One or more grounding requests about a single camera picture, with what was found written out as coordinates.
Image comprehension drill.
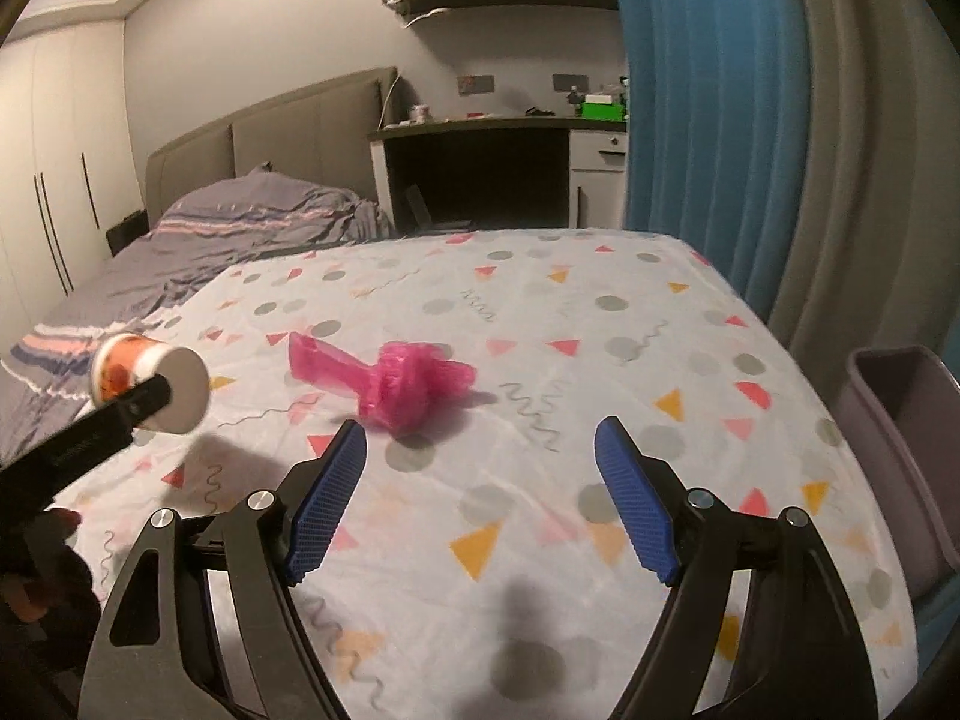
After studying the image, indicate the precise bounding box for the grey plastic trash bin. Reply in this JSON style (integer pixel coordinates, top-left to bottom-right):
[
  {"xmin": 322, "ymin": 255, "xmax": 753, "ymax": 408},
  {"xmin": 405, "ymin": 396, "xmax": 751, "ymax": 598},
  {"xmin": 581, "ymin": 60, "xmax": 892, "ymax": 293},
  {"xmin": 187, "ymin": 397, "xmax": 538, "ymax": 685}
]
[{"xmin": 835, "ymin": 346, "xmax": 958, "ymax": 600}]

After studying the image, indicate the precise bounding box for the green box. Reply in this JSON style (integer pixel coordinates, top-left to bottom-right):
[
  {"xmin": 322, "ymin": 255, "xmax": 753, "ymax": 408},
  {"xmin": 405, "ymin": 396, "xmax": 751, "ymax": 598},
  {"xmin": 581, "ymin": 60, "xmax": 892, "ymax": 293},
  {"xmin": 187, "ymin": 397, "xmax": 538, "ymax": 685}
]
[{"xmin": 581, "ymin": 94, "xmax": 625, "ymax": 122}]

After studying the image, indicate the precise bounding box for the black bedside table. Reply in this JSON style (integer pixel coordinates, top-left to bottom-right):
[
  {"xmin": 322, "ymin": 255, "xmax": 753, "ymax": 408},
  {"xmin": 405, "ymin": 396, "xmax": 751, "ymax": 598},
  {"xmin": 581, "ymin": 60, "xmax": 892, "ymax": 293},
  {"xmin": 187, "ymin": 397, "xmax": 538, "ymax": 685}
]
[{"xmin": 106, "ymin": 210, "xmax": 149, "ymax": 257}]

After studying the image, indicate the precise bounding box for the dark desk with drawers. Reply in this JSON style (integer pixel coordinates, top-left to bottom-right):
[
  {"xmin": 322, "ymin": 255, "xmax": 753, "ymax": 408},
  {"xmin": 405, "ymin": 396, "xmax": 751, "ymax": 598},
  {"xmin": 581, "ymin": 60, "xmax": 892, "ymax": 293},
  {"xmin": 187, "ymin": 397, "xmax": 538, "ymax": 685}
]
[{"xmin": 370, "ymin": 117, "xmax": 628, "ymax": 234}]

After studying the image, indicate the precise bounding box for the white mug on desk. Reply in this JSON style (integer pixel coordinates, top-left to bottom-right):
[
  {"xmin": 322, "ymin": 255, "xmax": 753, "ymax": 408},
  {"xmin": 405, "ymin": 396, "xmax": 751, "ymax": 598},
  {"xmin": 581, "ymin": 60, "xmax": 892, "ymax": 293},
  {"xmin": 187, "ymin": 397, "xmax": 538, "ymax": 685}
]
[{"xmin": 410, "ymin": 104, "xmax": 431, "ymax": 124}]

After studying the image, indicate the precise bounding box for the orange apple paper cup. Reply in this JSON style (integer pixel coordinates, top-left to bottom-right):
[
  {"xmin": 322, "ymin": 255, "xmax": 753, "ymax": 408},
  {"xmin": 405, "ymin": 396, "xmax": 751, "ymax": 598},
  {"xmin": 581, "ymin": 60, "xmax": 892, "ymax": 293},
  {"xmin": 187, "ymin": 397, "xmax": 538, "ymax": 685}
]
[{"xmin": 88, "ymin": 331, "xmax": 212, "ymax": 436}]

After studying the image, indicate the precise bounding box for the grey striped duvet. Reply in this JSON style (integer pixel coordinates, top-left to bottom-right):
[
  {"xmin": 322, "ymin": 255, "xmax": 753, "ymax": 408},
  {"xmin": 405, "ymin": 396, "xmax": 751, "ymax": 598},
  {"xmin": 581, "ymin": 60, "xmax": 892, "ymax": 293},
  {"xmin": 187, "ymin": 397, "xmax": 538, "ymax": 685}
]
[{"xmin": 2, "ymin": 166, "xmax": 392, "ymax": 463}]

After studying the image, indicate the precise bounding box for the white wardrobe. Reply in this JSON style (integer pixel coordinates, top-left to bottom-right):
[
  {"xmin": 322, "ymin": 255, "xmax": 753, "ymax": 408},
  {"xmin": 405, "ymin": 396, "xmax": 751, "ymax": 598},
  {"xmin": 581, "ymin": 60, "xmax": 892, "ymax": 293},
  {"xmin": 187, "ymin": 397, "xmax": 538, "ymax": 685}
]
[{"xmin": 2, "ymin": 21, "xmax": 143, "ymax": 348}]

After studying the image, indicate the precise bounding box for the blue curtain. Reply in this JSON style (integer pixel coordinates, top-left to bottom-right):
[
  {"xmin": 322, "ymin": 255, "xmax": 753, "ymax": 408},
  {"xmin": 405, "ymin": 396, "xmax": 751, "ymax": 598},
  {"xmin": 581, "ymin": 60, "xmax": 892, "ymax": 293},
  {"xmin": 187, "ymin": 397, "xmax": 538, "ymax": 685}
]
[{"xmin": 604, "ymin": 0, "xmax": 960, "ymax": 662}]

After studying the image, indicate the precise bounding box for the patterned white table cloth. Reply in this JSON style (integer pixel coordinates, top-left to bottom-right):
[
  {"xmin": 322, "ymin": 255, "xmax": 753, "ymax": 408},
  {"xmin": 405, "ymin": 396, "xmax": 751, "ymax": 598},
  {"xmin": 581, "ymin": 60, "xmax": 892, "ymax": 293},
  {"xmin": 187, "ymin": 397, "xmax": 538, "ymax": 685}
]
[{"xmin": 62, "ymin": 231, "xmax": 918, "ymax": 718}]

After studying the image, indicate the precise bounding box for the grey curtain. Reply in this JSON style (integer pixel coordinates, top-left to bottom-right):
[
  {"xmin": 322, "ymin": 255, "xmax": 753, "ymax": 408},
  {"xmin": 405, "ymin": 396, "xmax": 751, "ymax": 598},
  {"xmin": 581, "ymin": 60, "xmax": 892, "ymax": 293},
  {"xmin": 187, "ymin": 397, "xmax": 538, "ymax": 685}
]
[{"xmin": 768, "ymin": 0, "xmax": 958, "ymax": 403}]

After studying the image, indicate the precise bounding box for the pink knotted plastic bag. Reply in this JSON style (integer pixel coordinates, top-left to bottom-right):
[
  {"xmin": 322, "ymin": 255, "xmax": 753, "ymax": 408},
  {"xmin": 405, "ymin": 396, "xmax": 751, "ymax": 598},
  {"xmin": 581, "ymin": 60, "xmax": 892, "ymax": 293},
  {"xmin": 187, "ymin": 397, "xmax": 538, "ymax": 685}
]
[{"xmin": 288, "ymin": 333, "xmax": 477, "ymax": 436}]

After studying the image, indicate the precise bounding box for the grey upholstered headboard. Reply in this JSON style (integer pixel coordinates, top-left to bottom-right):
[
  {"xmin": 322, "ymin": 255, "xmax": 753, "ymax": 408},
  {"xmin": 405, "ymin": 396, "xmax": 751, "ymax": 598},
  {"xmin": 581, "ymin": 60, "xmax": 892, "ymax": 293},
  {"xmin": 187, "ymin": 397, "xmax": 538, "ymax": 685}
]
[{"xmin": 143, "ymin": 67, "xmax": 400, "ymax": 223}]

